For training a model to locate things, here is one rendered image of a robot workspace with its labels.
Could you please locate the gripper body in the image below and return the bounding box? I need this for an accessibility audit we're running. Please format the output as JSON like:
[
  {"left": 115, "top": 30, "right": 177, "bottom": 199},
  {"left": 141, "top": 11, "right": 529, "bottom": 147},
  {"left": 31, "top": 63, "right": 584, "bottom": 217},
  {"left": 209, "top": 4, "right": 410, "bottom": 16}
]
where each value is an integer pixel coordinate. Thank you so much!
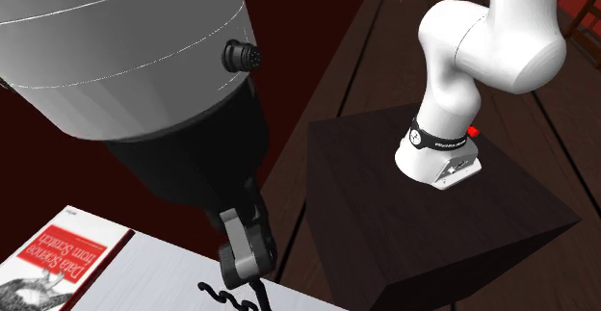
[{"left": 104, "top": 80, "right": 272, "bottom": 217}]

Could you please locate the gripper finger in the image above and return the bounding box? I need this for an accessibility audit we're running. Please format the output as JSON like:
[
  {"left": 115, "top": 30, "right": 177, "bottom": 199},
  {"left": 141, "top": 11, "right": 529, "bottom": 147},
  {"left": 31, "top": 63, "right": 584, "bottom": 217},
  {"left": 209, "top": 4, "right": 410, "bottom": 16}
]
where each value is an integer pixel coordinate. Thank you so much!
[{"left": 217, "top": 196, "right": 279, "bottom": 311}]

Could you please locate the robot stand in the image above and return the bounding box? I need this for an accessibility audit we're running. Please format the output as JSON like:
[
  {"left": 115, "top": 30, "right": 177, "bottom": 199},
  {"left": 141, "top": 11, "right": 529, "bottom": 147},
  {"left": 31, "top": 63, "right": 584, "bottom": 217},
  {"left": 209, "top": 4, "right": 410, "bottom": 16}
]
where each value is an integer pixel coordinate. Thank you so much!
[{"left": 304, "top": 103, "right": 584, "bottom": 311}]

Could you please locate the white and red book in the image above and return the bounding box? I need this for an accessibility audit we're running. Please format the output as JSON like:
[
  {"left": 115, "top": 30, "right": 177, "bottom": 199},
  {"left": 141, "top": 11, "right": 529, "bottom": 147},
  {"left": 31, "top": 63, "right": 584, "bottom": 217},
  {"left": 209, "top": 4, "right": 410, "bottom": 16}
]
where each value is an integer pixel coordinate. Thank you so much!
[{"left": 0, "top": 205, "right": 137, "bottom": 311}]

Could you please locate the red-brown wooden chair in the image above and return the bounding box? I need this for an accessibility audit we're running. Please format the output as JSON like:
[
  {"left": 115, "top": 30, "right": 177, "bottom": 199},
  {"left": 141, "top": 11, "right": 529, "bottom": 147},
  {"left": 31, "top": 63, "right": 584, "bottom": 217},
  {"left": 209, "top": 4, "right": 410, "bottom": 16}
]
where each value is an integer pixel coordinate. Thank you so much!
[{"left": 564, "top": 0, "right": 601, "bottom": 70}]

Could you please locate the black curly wire object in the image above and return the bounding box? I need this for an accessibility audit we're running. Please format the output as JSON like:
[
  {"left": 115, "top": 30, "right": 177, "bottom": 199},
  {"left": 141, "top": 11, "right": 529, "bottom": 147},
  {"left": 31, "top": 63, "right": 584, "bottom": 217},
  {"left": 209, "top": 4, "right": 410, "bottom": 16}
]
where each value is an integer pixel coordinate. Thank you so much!
[{"left": 196, "top": 280, "right": 260, "bottom": 311}]

